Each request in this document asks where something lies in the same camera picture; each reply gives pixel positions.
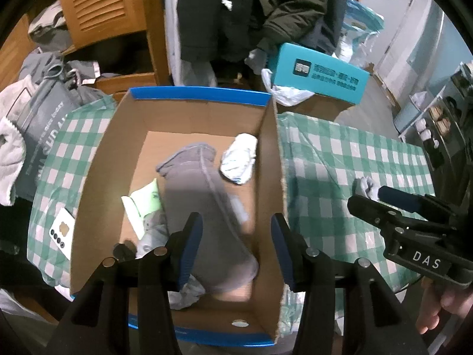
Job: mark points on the green checkered tablecloth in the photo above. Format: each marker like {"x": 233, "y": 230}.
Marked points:
{"x": 332, "y": 155}

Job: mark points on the white patterned sock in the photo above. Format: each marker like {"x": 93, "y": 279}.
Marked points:
{"x": 238, "y": 159}

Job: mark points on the white smartphone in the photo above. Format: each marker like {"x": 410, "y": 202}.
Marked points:
{"x": 61, "y": 235}

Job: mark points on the grey shoe rack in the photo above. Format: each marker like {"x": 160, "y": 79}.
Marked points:
{"x": 454, "y": 125}

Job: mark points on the dark olive jacket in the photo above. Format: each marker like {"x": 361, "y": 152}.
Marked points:
{"x": 295, "y": 7}

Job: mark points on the small grey white sock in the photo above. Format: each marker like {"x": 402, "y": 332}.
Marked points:
{"x": 364, "y": 186}

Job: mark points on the wooden louvered cabinet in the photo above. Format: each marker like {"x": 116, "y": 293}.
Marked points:
{"x": 96, "y": 3}

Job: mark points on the grey printed bag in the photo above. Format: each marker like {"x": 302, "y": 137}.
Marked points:
{"x": 44, "y": 125}

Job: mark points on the teal cardboard box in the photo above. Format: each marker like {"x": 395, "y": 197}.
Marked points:
{"x": 317, "y": 74}

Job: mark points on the white towel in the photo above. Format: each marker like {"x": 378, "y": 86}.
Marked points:
{"x": 9, "y": 148}

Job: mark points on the black jacket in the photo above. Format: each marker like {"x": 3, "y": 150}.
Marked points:
{"x": 207, "y": 26}

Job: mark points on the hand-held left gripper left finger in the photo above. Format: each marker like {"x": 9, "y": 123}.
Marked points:
{"x": 192, "y": 244}

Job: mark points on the white pink plastic bag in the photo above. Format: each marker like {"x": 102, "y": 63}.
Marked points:
{"x": 417, "y": 99}

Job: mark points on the blue translucent plastic bag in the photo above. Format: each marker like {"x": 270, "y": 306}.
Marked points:
{"x": 360, "y": 18}

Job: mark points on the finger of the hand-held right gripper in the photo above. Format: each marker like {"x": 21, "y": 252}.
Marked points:
{"x": 401, "y": 199}
{"x": 373, "y": 209}

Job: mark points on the group of assorted shoes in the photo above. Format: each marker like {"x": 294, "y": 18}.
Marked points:
{"x": 441, "y": 114}

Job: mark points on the person's right hand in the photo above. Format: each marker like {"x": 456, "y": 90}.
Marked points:
{"x": 456, "y": 301}

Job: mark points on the long grey sock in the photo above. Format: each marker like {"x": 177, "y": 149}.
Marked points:
{"x": 207, "y": 229}

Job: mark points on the dark blue garment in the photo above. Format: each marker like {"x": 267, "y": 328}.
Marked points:
{"x": 325, "y": 37}

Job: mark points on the grey white garment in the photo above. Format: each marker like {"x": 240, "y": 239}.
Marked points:
{"x": 51, "y": 29}

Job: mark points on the blue cardboard box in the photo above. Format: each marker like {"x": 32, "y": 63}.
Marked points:
{"x": 207, "y": 118}

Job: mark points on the light green plastic bag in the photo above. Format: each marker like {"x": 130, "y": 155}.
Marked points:
{"x": 146, "y": 199}

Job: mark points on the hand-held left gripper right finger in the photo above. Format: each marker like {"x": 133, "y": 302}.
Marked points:
{"x": 286, "y": 251}

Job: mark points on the grey hoodie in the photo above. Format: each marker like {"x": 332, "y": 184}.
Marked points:
{"x": 40, "y": 66}

